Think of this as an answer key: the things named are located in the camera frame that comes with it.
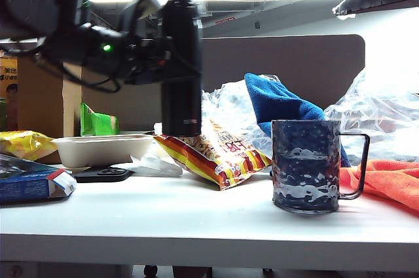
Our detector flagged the crumpled clear plastic bag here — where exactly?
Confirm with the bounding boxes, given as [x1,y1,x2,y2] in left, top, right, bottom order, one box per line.
[323,68,419,165]
[200,78,279,161]

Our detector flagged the white plastic wrapper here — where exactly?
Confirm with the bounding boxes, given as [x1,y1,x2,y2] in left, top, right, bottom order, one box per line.
[113,122,183,177]

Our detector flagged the green snack packet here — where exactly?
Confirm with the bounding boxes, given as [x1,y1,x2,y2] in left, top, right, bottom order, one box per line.
[80,102,120,137]

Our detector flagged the orange towel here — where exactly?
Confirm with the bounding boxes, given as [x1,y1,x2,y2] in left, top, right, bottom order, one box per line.
[338,159,419,217]

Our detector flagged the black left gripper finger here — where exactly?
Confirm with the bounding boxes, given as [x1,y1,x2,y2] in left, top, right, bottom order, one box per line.
[126,36,202,86]

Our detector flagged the yellow printed box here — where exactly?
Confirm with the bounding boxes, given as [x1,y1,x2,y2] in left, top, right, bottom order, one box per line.
[0,57,19,131]

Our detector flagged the blue white carton box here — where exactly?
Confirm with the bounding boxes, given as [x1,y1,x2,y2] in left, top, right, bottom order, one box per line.
[0,154,78,205]

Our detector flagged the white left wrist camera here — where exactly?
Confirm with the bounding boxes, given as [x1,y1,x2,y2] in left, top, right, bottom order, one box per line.
[119,0,164,35]

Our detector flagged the black phone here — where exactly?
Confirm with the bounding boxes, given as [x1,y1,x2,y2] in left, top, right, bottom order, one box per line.
[73,166,134,184]

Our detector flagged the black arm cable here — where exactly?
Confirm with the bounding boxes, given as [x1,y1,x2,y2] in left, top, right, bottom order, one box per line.
[0,41,122,94]

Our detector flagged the blue speckled enamel cup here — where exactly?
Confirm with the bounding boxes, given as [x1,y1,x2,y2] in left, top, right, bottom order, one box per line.
[270,119,371,216]

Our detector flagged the brown cardboard box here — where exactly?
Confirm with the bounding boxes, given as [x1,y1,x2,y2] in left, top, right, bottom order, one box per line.
[16,57,82,140]

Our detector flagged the blue towel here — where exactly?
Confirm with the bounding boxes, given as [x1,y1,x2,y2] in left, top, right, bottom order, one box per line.
[244,72,351,177]

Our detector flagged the grey-brown desk partition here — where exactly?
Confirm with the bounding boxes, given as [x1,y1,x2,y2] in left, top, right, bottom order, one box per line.
[0,34,366,133]

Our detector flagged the red yellow snack bag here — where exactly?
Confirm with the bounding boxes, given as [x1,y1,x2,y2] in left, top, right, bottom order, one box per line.
[153,117,272,191]

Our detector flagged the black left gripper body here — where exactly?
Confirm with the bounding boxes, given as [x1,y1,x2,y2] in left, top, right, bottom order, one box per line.
[83,24,166,86]

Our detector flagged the beige pulp food container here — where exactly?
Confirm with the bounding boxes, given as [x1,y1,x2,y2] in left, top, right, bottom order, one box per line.
[51,133,155,169]

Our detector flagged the black Thermos bottle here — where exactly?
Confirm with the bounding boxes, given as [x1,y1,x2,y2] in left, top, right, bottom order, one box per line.
[160,0,204,137]

